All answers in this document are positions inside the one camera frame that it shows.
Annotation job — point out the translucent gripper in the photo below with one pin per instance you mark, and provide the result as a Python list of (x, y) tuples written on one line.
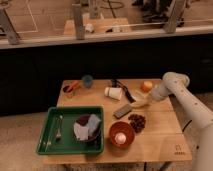
[(149, 97)]

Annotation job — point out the yellow banana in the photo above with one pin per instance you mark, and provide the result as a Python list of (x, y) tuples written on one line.
[(140, 99)]

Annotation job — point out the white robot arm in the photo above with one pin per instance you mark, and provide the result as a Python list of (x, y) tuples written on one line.
[(176, 84)]

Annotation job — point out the orange fruit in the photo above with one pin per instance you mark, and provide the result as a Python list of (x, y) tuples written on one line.
[(146, 86)]

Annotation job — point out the dark grapes bunch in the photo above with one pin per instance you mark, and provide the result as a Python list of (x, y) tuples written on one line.
[(137, 122)]

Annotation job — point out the wooden table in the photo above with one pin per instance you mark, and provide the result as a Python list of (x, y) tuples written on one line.
[(161, 140)]

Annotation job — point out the white paper cup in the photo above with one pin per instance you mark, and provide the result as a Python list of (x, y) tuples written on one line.
[(114, 93)]

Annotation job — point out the orange bowl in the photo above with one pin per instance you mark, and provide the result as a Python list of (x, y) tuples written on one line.
[(121, 127)]

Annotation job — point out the white egg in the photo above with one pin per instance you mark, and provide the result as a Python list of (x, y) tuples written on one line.
[(120, 138)]

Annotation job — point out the blue cup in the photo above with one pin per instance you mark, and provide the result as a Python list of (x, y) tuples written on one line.
[(87, 81)]

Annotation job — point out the dark bowl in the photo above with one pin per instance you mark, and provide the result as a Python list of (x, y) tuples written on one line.
[(87, 128)]

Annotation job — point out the blue grey cloth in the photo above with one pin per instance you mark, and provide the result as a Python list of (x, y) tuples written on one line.
[(87, 127)]

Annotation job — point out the green plastic tray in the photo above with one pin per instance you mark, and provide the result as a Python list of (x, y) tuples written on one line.
[(68, 143)]

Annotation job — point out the metal fork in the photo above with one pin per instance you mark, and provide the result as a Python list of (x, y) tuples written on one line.
[(58, 134)]

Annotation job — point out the metal spoon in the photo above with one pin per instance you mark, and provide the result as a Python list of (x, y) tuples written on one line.
[(52, 134)]

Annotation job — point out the black handled tool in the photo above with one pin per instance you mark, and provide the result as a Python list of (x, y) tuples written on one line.
[(116, 83)]

